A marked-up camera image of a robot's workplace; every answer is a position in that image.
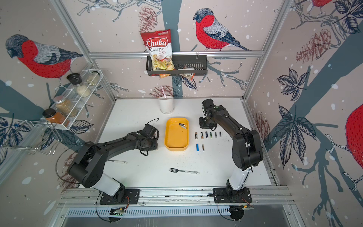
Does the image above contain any yellow plastic storage tray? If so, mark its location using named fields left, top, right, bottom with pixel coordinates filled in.
left=164, top=117, right=190, bottom=151

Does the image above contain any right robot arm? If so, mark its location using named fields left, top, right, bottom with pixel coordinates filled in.
left=199, top=99, right=263, bottom=199

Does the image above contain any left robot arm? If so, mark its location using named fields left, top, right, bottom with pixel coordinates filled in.
left=68, top=124, right=159, bottom=198

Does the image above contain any silver fork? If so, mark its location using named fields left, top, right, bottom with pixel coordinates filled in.
left=169, top=168, right=199, bottom=175

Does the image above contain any white cup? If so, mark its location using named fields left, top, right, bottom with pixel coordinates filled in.
left=158, top=96, right=174, bottom=114

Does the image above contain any pale lid spice jar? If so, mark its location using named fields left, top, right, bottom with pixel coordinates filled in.
left=86, top=71, right=100, bottom=86

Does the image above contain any silver lid spice jar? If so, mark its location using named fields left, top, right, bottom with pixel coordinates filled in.
left=54, top=96, right=78, bottom=117

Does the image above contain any red cassava chips bag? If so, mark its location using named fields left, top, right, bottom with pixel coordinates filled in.
left=140, top=29, right=175, bottom=71

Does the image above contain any black lid spice jar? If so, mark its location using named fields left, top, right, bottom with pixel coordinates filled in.
left=67, top=73, right=91, bottom=97

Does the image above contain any orange spice jar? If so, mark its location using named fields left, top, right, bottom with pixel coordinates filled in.
left=43, top=108, right=66, bottom=124

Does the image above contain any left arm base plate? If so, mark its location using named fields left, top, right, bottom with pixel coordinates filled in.
left=100, top=189, right=140, bottom=205

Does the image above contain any black wire wall basket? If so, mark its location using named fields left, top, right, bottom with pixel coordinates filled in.
left=146, top=55, right=208, bottom=77

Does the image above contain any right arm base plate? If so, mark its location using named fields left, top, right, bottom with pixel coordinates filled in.
left=213, top=187, right=252, bottom=204

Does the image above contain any white wire spice rack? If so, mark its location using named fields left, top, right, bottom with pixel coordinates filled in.
left=52, top=69, right=104, bottom=130

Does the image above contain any chrome wire hook rack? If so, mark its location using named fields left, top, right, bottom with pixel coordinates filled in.
left=1, top=120, right=62, bottom=159

